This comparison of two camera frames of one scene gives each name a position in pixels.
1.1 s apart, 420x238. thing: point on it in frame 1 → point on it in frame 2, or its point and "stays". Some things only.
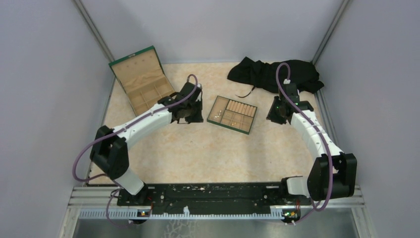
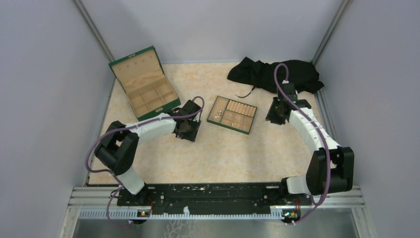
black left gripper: (198, 118) → (191, 136)
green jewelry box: (141, 76) stays
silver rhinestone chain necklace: (218, 114) stays
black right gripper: (272, 116) stays
